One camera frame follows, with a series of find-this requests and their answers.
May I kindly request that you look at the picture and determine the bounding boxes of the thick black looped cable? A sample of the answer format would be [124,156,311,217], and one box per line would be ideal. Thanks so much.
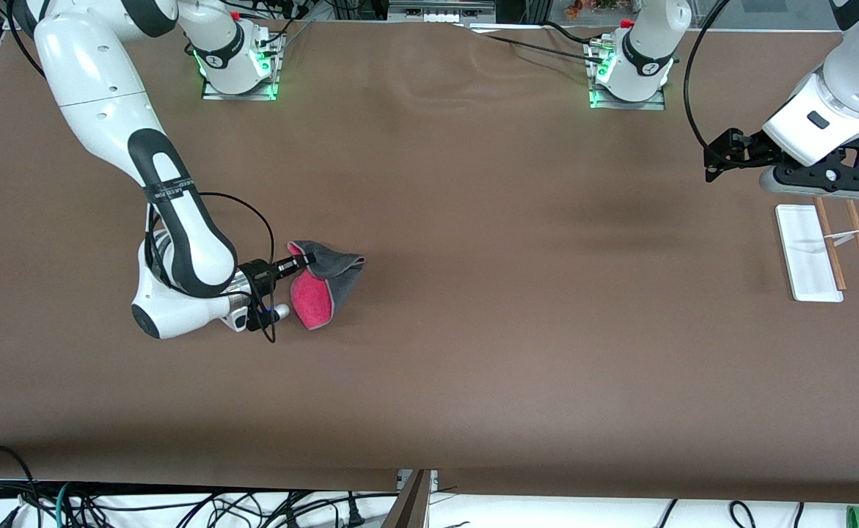
[0,443,43,528]

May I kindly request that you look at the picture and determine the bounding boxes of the black base plug cable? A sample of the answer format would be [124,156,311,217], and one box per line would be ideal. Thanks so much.
[253,0,314,68]

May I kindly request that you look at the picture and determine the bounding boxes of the brown metal post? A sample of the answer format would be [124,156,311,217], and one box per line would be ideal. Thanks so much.
[383,469,431,528]

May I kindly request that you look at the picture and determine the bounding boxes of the pink and grey towel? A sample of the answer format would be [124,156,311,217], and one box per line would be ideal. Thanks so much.
[286,240,366,331]

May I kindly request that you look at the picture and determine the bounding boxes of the long black table cable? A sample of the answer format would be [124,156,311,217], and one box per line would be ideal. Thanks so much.
[466,21,610,68]

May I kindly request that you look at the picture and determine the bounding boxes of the white power strip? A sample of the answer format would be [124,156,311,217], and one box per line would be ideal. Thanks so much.
[388,0,497,24]

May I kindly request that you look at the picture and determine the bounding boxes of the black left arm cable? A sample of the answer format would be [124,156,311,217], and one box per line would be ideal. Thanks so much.
[683,0,735,152]

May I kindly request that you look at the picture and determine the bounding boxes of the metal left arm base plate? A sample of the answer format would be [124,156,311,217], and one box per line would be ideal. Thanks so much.
[588,38,667,111]

